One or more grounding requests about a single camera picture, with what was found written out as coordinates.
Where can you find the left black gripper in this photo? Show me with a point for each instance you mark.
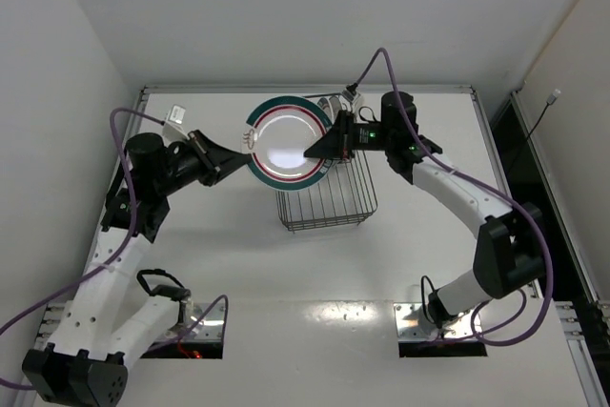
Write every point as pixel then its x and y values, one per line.
pixel 205 157

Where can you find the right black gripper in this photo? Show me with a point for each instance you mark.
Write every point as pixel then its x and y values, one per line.
pixel 345 135

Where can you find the green rimmed white plate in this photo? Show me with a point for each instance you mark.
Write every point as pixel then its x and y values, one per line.
pixel 276 136
pixel 331 105

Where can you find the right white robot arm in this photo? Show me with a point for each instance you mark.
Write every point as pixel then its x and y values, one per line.
pixel 509 251

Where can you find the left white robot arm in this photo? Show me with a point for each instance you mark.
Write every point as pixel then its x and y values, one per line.
pixel 87 359

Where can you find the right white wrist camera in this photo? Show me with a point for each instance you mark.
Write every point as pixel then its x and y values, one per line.
pixel 353 100

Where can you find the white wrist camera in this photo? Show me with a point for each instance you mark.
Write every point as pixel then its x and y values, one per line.
pixel 173 129
pixel 353 100

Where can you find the metal wire dish rack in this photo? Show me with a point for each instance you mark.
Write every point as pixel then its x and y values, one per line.
pixel 345 196

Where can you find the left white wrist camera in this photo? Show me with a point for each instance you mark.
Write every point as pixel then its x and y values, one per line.
pixel 173 129

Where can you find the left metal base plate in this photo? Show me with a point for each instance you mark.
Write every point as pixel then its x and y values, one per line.
pixel 207 329

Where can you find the metal base plate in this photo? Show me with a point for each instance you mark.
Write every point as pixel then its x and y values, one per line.
pixel 413 327
pixel 207 329

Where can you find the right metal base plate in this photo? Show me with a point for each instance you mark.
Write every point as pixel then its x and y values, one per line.
pixel 413 327

